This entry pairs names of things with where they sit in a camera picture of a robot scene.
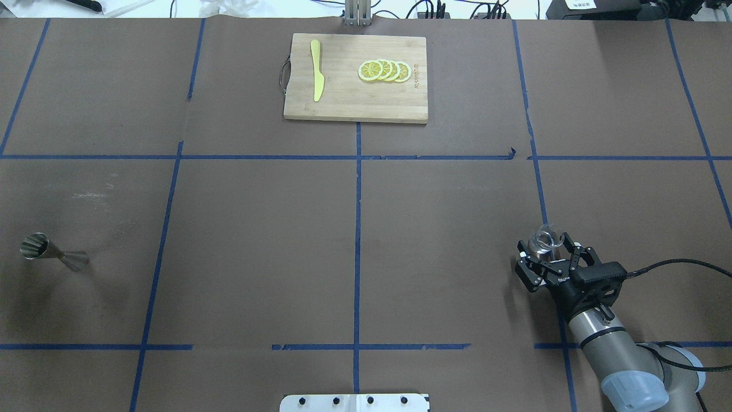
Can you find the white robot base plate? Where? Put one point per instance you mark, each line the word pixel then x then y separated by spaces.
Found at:
pixel 356 402

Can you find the small clear glass cup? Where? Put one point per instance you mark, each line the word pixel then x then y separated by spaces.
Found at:
pixel 546 239

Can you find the aluminium frame post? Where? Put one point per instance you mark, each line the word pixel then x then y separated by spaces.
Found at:
pixel 357 13

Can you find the bamboo cutting board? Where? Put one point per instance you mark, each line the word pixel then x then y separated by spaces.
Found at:
pixel 359 78

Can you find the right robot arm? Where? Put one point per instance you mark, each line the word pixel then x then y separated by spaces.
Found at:
pixel 634 376

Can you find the steel jigger measuring cup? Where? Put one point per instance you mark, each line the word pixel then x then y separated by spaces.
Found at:
pixel 38 246

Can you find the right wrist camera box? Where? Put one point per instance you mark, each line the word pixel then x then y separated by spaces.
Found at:
pixel 588 277

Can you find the yellow plastic knife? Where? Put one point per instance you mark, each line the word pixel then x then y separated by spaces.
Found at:
pixel 318 77

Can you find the front lemon slice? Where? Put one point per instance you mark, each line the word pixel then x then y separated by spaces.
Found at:
pixel 369 70

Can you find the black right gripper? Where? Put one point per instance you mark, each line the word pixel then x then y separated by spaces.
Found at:
pixel 563 292

